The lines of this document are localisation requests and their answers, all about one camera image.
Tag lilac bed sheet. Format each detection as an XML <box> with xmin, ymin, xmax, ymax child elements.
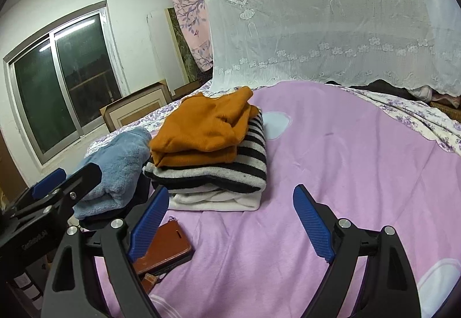
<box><xmin>149</xmin><ymin>82</ymin><xmax>460</xmax><ymax>317</ymax></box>

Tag pink striped cloth bundle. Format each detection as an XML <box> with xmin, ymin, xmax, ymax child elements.
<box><xmin>407</xmin><ymin>85</ymin><xmax>460</xmax><ymax>109</ymax></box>

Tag orange knit child cardigan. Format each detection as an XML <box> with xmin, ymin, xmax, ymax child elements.
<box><xmin>149</xmin><ymin>87</ymin><xmax>259</xmax><ymax>168</ymax></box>

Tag white lace mosquito net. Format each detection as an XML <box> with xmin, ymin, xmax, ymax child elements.
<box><xmin>205</xmin><ymin>0</ymin><xmax>460</xmax><ymax>96</ymax></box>

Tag pink floral hanging cloth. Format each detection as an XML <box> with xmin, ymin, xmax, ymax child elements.
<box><xmin>172</xmin><ymin>0</ymin><xmax>213</xmax><ymax>72</ymax></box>

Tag purple floral white quilt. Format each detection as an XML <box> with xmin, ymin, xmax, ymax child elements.
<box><xmin>85</xmin><ymin>86</ymin><xmax>460</xmax><ymax>156</ymax></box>

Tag black white striped folded garment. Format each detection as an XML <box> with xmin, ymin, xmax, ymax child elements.
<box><xmin>143</xmin><ymin>113</ymin><xmax>267</xmax><ymax>195</ymax></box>

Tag aluminium sliding window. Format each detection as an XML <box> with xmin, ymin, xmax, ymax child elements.
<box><xmin>5</xmin><ymin>1</ymin><xmax>130</xmax><ymax>165</ymax></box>

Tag light blue folded towel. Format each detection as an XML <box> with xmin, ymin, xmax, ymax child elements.
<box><xmin>73</xmin><ymin>127</ymin><xmax>152</xmax><ymax>220</ymax></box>

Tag brown leather phone case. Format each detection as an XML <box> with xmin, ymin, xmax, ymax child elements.
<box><xmin>133</xmin><ymin>220</ymin><xmax>194</xmax><ymax>276</ymax></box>

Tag wooden picture frame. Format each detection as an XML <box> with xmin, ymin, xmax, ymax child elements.
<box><xmin>100</xmin><ymin>80</ymin><xmax>172</xmax><ymax>132</ymax></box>

